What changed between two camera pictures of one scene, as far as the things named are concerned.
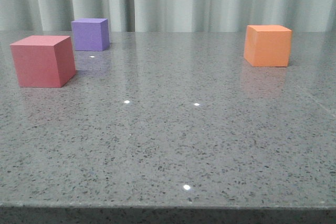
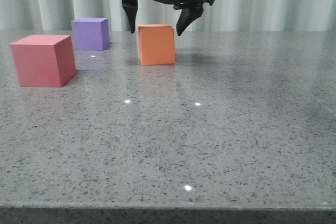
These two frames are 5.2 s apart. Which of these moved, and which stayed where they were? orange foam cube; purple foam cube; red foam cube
Moved: orange foam cube
Stayed: purple foam cube; red foam cube
